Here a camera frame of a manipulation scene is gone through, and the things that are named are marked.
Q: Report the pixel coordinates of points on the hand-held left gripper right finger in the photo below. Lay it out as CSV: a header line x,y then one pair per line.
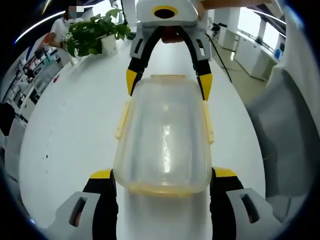
x,y
232,215

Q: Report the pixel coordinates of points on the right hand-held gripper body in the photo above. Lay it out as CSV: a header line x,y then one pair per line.
x,y
145,15

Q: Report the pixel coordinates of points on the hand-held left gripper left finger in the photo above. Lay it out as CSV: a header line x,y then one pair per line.
x,y
82,215

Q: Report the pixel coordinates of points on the clear plastic container yellow buckle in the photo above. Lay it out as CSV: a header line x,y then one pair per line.
x,y
162,125

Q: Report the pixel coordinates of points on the white low cabinet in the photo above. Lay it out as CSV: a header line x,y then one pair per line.
x,y
247,55

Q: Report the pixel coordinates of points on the green potted plant white pot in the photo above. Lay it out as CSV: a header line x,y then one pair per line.
x,y
87,35

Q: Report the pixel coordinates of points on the small red object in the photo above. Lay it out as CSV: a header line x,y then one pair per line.
x,y
56,78

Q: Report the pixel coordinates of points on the grey mesh office chair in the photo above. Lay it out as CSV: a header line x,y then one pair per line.
x,y
287,125

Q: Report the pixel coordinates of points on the ceiling light strip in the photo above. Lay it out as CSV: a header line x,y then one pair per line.
x,y
32,25

